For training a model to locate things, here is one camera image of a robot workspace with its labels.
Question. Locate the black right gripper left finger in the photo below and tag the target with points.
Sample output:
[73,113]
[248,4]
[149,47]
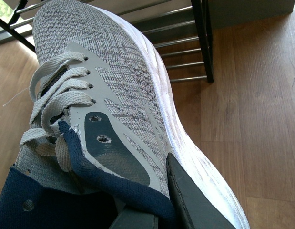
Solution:
[133,219]

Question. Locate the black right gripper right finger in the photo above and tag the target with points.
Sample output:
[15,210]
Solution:
[193,210]

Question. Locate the grey knit sneaker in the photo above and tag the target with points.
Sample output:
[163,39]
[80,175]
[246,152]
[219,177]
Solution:
[102,125]

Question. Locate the black metal shoe rack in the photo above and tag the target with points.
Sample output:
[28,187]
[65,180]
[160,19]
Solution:
[154,28]

